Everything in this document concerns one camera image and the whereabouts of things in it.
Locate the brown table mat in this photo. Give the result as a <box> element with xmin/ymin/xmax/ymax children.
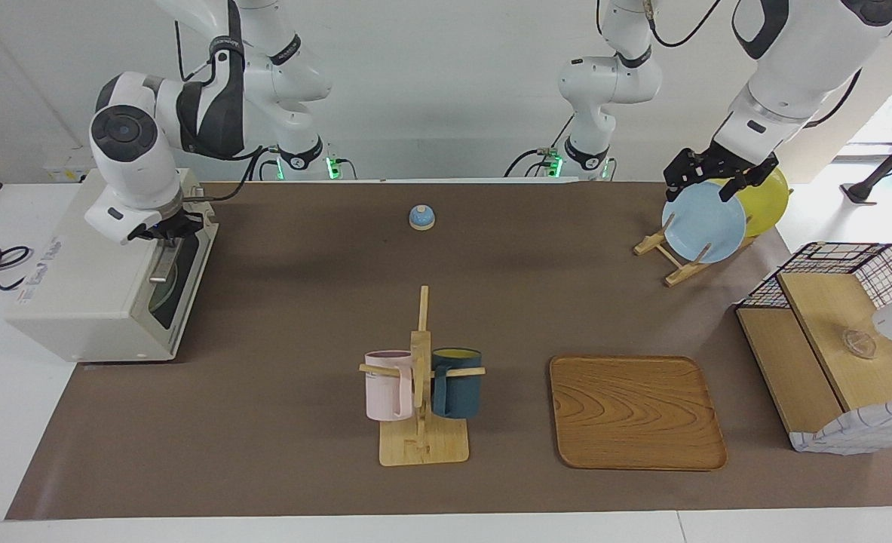
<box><xmin>5</xmin><ymin>179</ymin><xmax>892</xmax><ymax>521</ymax></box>

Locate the white toaster oven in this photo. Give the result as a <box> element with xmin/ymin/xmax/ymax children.
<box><xmin>5</xmin><ymin>169</ymin><xmax>219</xmax><ymax>364</ymax></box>

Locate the wooden wire shelf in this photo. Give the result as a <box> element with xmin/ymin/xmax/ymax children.
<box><xmin>789</xmin><ymin>397</ymin><xmax>892</xmax><ymax>455</ymax></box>

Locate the dark blue mug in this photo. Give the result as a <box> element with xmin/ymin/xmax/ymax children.
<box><xmin>430</xmin><ymin>347</ymin><xmax>483</xmax><ymax>420</ymax></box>

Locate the black tripod leg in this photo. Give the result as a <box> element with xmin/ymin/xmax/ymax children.
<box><xmin>841</xmin><ymin>121</ymin><xmax>892</xmax><ymax>205</ymax></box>

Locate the light blue plate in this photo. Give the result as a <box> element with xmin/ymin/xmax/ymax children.
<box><xmin>661</xmin><ymin>182</ymin><xmax>749</xmax><ymax>265</ymax></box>

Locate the wooden plate rack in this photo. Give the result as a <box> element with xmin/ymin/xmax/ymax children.
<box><xmin>633</xmin><ymin>214</ymin><xmax>757</xmax><ymax>288</ymax></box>

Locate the small clear glass object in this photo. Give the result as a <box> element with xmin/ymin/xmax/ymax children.
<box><xmin>841</xmin><ymin>327</ymin><xmax>878</xmax><ymax>360</ymax></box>

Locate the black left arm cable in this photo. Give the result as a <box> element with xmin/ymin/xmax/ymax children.
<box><xmin>644</xmin><ymin>0</ymin><xmax>724</xmax><ymax>49</ymax></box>

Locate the toaster oven glass door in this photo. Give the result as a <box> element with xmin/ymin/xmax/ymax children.
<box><xmin>146</xmin><ymin>222</ymin><xmax>219</xmax><ymax>363</ymax></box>

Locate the yellow plate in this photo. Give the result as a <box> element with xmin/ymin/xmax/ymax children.
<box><xmin>716</xmin><ymin>167</ymin><xmax>790</xmax><ymax>238</ymax></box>

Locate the wooden mug tree stand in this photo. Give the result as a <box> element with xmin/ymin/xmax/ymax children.
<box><xmin>359</xmin><ymin>284</ymin><xmax>487</xmax><ymax>467</ymax></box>

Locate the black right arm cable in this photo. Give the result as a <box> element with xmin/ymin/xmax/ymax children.
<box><xmin>174</xmin><ymin>19</ymin><xmax>282</xmax><ymax>203</ymax></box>

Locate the pale green plate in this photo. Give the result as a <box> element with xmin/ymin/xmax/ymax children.
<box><xmin>149</xmin><ymin>258</ymin><xmax>181</xmax><ymax>317</ymax></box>

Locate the black arm base cable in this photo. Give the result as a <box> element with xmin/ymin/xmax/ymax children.
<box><xmin>501</xmin><ymin>113</ymin><xmax>577</xmax><ymax>179</ymax></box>

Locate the pink mug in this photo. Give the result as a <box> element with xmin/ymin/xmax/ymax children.
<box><xmin>363</xmin><ymin>349</ymin><xmax>415</xmax><ymax>422</ymax></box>

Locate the wire basket with wooden shelves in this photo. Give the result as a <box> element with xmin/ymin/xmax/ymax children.
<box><xmin>734</xmin><ymin>241</ymin><xmax>892</xmax><ymax>455</ymax></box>

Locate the wooden serving tray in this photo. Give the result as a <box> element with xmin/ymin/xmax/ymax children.
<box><xmin>549</xmin><ymin>354</ymin><xmax>728</xmax><ymax>472</ymax></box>

